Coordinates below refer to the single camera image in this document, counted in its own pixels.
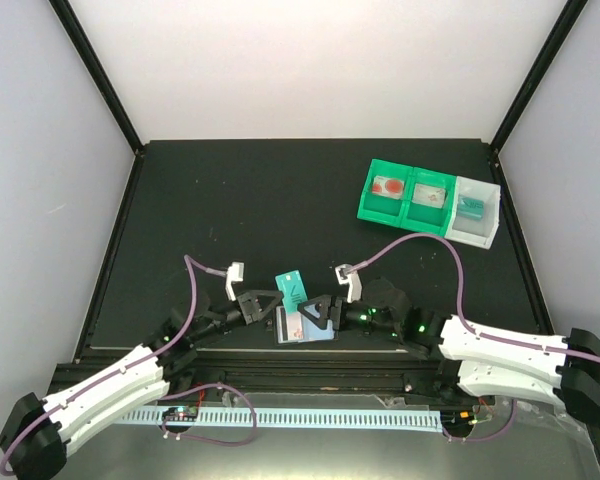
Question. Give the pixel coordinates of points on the left black frame post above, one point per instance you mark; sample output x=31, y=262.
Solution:
x=65, y=13

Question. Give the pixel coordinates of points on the right black frame post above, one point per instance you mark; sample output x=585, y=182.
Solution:
x=557, y=36

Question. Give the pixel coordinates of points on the black frame post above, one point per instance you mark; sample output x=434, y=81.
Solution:
x=65, y=13
x=557, y=36

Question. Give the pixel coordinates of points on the black leather card holder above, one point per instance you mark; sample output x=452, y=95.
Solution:
x=311, y=333

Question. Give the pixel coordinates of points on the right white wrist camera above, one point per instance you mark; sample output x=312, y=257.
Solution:
x=347, y=276

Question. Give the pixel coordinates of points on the teal card in bin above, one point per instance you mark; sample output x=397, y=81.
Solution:
x=470, y=208

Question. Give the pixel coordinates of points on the white slotted cable duct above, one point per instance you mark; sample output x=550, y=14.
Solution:
x=294, y=418

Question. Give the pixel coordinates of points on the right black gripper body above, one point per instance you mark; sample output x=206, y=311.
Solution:
x=339, y=322

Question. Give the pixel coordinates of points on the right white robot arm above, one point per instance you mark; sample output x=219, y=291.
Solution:
x=476, y=360

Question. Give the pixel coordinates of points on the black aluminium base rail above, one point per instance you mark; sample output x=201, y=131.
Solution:
x=376, y=372

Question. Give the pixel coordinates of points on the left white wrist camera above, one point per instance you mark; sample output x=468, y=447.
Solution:
x=234, y=274

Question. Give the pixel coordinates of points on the teal AION VIP card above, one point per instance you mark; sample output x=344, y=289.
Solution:
x=291, y=285

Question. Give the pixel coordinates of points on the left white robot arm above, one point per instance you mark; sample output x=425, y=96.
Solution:
x=40, y=434

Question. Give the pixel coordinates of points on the left green bin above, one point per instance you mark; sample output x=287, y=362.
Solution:
x=383, y=199

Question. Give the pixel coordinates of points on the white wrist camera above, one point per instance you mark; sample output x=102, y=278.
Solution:
x=234, y=274
x=347, y=276

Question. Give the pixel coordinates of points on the white card red marks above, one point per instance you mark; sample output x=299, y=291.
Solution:
x=429, y=196

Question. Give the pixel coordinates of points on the white card red pattern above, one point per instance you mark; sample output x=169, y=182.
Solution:
x=289, y=326

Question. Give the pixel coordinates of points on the card with red circles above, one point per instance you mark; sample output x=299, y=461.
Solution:
x=388, y=187

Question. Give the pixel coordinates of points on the white bin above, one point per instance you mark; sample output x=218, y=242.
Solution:
x=478, y=234

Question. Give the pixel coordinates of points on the middle green bin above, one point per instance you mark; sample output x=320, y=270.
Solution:
x=419, y=218

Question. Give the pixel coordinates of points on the green bin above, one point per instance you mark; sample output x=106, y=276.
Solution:
x=419, y=218
x=383, y=199

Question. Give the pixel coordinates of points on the small circuit board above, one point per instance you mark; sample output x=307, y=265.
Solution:
x=180, y=414

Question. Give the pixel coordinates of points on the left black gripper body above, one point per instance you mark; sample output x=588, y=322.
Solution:
x=247, y=308

